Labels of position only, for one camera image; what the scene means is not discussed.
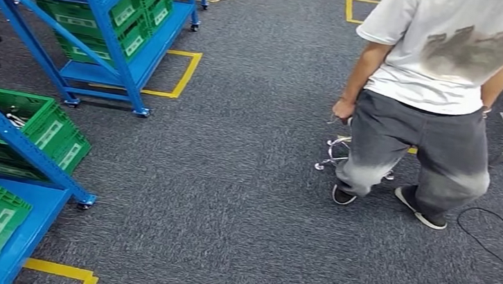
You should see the chrome star stool base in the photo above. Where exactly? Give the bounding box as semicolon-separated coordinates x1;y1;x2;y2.
312;133;399;182

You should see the person's left hand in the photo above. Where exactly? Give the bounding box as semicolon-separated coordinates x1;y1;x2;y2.
329;97;358;125

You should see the black cable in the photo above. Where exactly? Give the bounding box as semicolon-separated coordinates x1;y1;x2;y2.
451;205;503;276

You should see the person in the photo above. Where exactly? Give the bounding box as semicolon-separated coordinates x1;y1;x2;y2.
320;0;503;238

